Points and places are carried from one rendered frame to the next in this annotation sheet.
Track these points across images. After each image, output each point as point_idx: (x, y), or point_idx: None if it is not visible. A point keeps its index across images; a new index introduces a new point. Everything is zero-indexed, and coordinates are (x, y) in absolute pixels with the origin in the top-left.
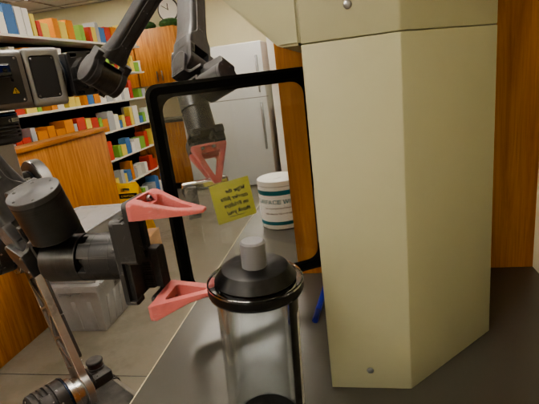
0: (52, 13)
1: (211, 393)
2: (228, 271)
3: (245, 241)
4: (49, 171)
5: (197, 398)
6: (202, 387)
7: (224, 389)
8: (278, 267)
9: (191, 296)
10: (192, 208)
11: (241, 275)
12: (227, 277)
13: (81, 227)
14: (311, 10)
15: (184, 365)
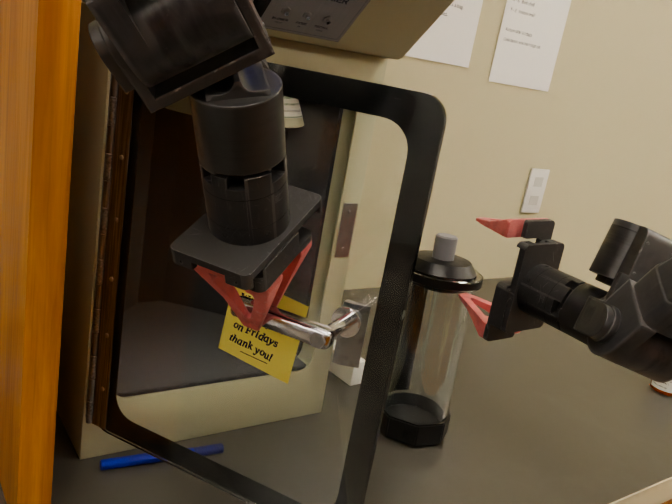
0: None
1: (417, 486)
2: (465, 263)
3: (452, 236)
4: None
5: (434, 493)
6: (419, 498)
7: (401, 478)
8: (430, 251)
9: (487, 301)
10: (490, 218)
11: (460, 259)
12: (471, 263)
13: (584, 306)
14: None
15: None
